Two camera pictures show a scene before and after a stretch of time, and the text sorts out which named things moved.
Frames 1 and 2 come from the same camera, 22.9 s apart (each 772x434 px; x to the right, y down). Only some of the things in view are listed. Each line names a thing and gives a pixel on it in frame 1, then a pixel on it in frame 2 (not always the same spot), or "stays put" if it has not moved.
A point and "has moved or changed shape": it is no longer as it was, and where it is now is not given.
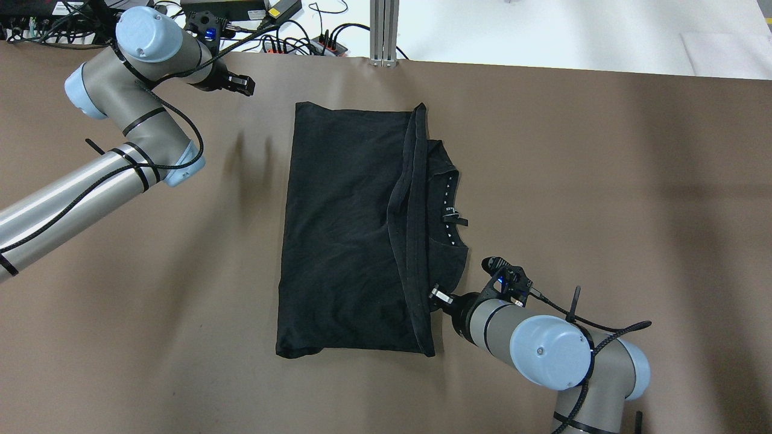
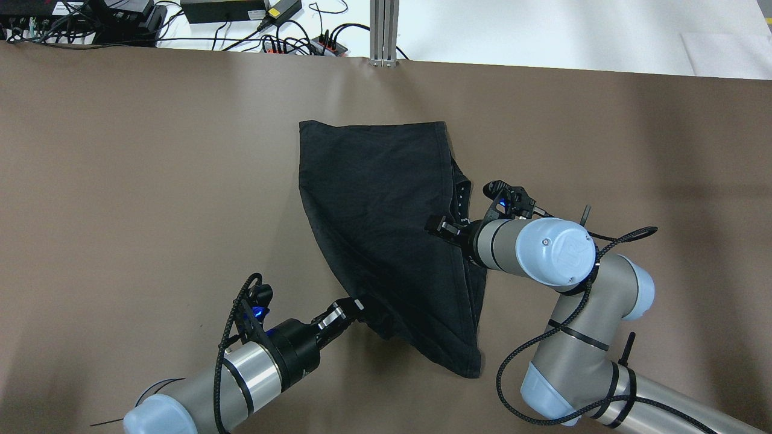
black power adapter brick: (231, 10) stays put
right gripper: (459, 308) to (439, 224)
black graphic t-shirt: (369, 231) has moved or changed shape
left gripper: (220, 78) to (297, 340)
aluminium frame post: (383, 26) stays put
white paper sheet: (725, 47) stays put
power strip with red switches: (319, 44) stays put
